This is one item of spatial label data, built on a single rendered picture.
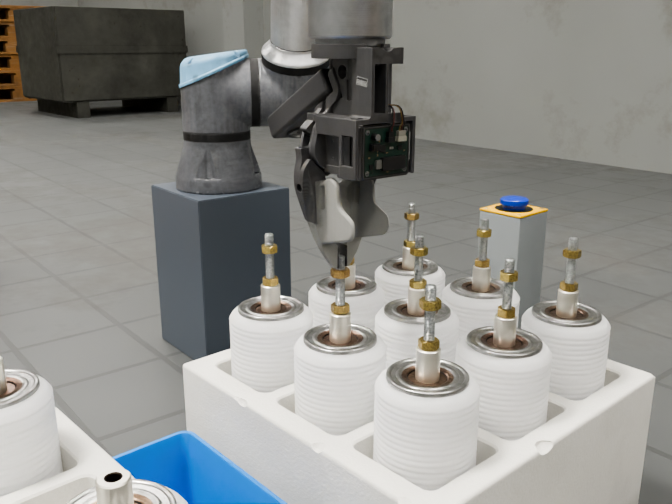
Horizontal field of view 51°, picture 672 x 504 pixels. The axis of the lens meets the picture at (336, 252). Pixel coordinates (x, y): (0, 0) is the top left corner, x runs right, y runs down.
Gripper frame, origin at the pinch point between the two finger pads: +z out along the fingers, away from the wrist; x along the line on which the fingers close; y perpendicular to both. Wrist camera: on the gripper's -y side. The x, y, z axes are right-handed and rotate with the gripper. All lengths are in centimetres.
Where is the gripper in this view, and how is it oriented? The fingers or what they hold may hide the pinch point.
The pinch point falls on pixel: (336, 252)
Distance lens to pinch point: 71.1
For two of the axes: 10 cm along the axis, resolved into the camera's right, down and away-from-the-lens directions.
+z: 0.0, 9.6, 2.8
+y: 6.1, 2.2, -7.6
